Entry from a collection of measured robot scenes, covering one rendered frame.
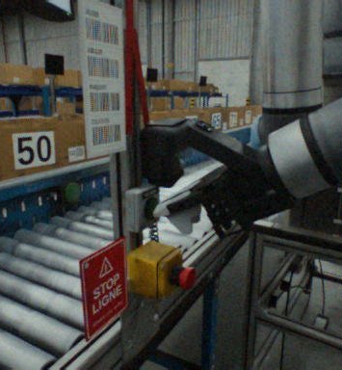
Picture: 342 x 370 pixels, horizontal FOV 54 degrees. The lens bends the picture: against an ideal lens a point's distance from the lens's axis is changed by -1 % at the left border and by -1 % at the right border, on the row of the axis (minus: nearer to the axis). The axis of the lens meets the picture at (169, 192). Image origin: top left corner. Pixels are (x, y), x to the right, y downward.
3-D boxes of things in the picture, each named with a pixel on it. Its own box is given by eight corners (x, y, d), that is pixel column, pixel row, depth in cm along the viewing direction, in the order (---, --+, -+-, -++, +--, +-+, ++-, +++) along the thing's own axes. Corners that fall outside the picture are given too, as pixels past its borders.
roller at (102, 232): (186, 270, 86) (186, 252, 84) (45, 231, 110) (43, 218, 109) (195, 262, 90) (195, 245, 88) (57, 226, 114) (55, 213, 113)
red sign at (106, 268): (88, 342, 47) (80, 261, 44) (83, 340, 48) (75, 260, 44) (147, 289, 61) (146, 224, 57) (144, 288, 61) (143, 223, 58)
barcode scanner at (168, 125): (204, 169, 64) (202, 113, 60) (174, 192, 54) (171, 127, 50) (173, 166, 67) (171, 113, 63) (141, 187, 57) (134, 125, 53)
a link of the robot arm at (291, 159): (296, 129, 36) (302, 111, 44) (255, 148, 39) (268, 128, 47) (332, 198, 37) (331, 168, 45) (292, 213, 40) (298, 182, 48)
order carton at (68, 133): (1, 184, 99) (-7, 126, 95) (-52, 173, 113) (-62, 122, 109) (91, 162, 132) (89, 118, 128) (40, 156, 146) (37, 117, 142)
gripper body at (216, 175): (215, 242, 47) (297, 213, 41) (183, 191, 46) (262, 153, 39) (228, 217, 54) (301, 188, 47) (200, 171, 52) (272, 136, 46)
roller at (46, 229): (173, 281, 80) (173, 263, 79) (29, 238, 105) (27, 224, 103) (183, 273, 84) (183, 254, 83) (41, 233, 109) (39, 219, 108)
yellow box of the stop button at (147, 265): (171, 306, 53) (171, 266, 51) (127, 292, 57) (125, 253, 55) (207, 268, 65) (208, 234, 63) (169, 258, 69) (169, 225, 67)
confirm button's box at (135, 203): (141, 234, 53) (140, 193, 51) (125, 230, 54) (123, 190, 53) (163, 222, 59) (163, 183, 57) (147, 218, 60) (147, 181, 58)
